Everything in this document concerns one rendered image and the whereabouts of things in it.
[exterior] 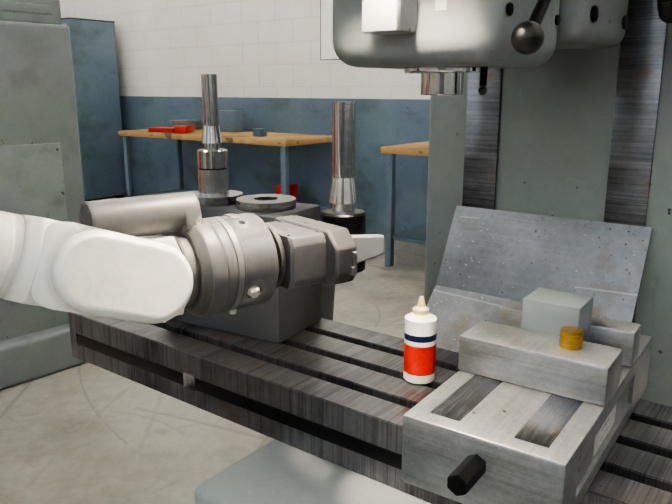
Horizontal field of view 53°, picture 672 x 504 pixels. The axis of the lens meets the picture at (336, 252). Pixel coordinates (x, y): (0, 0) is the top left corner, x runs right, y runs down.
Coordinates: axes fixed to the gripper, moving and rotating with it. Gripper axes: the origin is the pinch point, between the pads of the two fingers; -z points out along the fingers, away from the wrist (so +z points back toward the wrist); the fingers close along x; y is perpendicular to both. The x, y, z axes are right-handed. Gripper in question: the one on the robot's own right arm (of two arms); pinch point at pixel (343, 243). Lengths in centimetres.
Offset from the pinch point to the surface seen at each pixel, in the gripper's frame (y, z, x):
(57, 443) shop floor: 113, -15, 189
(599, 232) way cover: 5, -51, 1
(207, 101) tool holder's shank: -14.0, -5.0, 39.0
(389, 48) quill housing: -19.9, -5.1, -0.9
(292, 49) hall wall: -52, -321, 478
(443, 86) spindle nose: -16.2, -12.4, -1.8
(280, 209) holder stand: 1.0, -9.3, 26.2
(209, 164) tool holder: -4.7, -4.4, 38.0
